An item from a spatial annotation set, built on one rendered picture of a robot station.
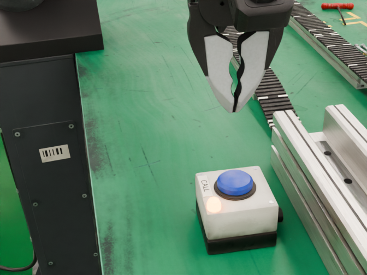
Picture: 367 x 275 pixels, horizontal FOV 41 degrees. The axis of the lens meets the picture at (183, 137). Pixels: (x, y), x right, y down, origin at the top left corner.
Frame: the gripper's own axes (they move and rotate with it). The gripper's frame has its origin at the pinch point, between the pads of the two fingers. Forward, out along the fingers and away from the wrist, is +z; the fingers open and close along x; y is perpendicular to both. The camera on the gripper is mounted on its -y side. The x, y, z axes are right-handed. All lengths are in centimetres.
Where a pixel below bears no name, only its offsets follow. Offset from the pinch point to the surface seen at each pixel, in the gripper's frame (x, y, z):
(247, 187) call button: -1.1, -1.9, 9.5
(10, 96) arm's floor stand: 38, 63, 26
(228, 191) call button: 1.1, -1.9, 9.7
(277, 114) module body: -8.5, 11.0, 8.1
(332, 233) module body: -8.0, -8.8, 11.1
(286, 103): -14.8, 25.0, 14.3
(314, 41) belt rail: -31, 54, 16
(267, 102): -11.8, 25.8, 14.3
